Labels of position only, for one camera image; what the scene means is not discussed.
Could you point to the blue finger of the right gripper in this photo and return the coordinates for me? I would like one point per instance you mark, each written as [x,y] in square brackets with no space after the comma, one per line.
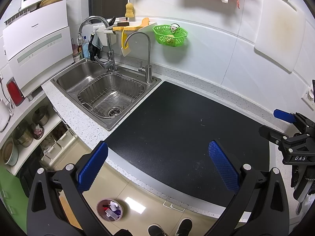
[273,135]
[285,116]

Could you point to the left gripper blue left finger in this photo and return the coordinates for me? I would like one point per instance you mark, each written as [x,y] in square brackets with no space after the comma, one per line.
[89,166]

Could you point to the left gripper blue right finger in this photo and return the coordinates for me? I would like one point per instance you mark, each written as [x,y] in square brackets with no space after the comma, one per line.
[226,170]

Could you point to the purple foil wrapper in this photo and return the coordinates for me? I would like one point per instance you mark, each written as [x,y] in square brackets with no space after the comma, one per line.
[117,212]

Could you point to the pink trash bin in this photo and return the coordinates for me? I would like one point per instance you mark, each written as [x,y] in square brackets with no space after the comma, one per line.
[105,210]

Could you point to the white storage drawer box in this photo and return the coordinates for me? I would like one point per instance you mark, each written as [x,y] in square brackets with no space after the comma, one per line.
[56,143]

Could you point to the black counter mat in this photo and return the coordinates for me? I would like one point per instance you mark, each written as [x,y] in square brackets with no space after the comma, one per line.
[168,135]

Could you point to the person right shoe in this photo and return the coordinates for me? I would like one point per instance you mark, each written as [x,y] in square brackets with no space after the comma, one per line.
[184,227]

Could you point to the person shoe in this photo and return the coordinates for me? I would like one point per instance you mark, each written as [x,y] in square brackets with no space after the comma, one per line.
[155,230]
[184,227]

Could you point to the steel cooking pot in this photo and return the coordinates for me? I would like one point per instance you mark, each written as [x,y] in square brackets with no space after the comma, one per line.
[41,116]

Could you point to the white cutting board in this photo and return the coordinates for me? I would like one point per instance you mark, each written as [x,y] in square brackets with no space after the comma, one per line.
[281,32]

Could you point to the stainless steel sink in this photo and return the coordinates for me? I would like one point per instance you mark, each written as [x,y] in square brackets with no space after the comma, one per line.
[77,76]

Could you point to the person left shoe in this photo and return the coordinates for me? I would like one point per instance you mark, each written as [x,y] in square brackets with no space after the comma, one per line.
[155,230]

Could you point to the red kettle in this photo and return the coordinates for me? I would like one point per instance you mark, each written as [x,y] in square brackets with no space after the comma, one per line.
[14,92]

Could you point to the tall chrome faucet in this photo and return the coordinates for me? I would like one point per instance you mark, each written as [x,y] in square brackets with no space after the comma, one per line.
[110,64]

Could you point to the slim gooseneck water faucet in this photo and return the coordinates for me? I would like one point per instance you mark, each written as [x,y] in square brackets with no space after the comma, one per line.
[144,54]

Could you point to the white countertop dishwasher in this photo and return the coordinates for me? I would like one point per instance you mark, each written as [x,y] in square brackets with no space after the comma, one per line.
[38,46]

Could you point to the green plastic basket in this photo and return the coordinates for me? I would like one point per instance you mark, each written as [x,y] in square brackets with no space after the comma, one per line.
[170,35]

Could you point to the white sink shelf rack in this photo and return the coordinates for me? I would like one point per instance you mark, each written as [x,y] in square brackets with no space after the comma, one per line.
[145,25]

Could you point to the yellow sponge brush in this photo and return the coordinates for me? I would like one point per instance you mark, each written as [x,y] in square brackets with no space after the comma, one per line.
[129,10]

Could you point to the wire sink basket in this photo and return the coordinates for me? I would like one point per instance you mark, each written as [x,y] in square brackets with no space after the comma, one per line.
[110,94]

